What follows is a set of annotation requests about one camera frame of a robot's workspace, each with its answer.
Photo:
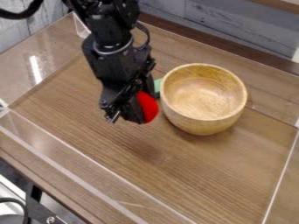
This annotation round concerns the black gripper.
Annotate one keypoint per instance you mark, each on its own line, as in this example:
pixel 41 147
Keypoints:
pixel 125 73

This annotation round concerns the red plush strawberry toy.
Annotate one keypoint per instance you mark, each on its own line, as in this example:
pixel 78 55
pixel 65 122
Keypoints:
pixel 149 106

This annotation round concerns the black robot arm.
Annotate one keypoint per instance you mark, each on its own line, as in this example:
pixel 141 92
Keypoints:
pixel 112 20

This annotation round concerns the green foam block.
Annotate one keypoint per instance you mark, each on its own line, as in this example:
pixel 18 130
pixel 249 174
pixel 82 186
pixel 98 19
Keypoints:
pixel 157 87

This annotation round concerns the wooden bowl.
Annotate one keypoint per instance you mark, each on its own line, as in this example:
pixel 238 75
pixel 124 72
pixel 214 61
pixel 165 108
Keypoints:
pixel 204 98

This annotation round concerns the clear acrylic corner bracket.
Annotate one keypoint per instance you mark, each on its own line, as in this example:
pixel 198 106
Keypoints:
pixel 82 29

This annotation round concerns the black metal table bracket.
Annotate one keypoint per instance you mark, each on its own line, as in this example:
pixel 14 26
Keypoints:
pixel 39 214

